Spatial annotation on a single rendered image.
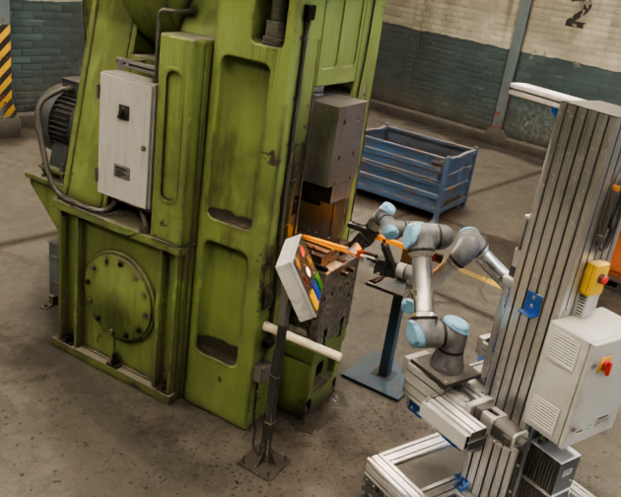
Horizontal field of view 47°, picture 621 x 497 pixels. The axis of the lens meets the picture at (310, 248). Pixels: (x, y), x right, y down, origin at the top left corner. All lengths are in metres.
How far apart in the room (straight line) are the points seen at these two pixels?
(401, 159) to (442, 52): 4.75
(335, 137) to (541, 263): 1.14
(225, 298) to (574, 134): 1.93
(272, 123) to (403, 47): 9.26
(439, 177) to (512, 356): 4.45
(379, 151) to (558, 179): 4.92
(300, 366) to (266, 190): 1.08
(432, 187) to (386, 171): 0.54
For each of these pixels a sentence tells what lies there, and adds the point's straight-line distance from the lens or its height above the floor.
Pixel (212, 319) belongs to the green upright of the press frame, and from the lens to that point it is 3.91.
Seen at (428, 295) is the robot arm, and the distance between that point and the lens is 3.10.
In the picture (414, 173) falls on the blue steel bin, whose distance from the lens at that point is 7.55.
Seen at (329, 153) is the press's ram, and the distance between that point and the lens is 3.48.
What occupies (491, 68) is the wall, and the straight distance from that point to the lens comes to 11.69.
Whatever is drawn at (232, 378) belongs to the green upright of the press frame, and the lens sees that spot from 3.90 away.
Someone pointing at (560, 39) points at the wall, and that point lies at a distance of 11.25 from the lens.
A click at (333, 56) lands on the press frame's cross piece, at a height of 1.96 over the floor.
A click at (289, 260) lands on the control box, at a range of 3.06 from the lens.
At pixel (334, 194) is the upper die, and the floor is 1.31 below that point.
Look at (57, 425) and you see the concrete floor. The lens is 4.03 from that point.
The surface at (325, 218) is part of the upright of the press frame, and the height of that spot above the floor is 1.05.
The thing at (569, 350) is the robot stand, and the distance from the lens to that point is 2.92.
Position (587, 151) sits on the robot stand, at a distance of 2.84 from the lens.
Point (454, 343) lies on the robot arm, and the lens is 3.14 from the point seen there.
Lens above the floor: 2.42
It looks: 22 degrees down
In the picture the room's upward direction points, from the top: 8 degrees clockwise
